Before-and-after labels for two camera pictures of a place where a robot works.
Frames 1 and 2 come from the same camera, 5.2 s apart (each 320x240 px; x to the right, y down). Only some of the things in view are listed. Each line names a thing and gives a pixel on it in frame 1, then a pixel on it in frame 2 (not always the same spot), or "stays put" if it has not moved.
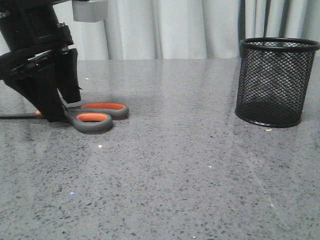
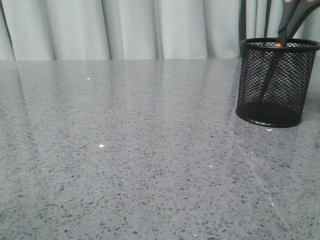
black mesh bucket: [273, 81] stays put
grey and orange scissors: [90, 118] -> [294, 13]
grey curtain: [188, 29] stays put
